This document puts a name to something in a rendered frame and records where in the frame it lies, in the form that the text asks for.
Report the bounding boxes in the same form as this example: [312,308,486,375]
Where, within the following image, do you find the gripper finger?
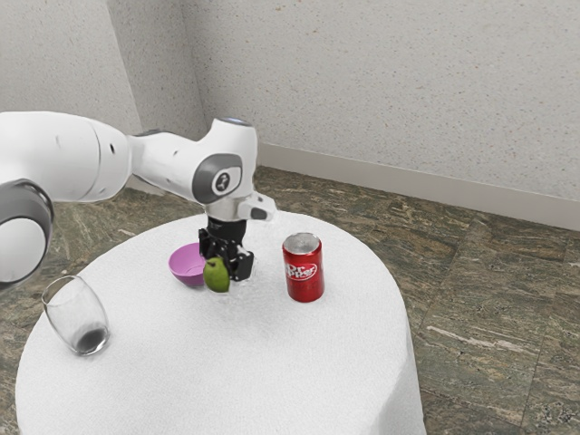
[228,252,254,283]

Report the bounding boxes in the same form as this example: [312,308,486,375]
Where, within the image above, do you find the green pear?
[202,256,231,294]

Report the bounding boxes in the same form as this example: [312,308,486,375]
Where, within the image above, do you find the purple bowl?
[168,242,208,288]

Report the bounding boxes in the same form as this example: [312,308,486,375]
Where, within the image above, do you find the red soda can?
[281,232,325,304]

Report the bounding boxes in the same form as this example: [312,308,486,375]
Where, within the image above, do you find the clear drinking glass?
[41,275,111,357]

